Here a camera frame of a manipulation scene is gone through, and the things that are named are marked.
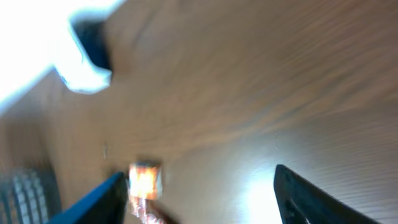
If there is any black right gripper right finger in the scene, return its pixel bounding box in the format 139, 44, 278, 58
274, 164, 377, 224

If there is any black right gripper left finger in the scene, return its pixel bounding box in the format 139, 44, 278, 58
49, 172, 128, 224

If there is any red chocolate bar wrapper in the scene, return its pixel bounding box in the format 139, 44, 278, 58
129, 197, 180, 224

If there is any orange small box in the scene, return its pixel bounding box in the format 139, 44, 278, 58
129, 160, 163, 200

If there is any white barcode scanner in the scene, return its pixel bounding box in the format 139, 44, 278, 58
49, 12, 113, 95

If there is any grey plastic basket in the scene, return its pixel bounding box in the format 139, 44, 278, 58
1, 169, 62, 224

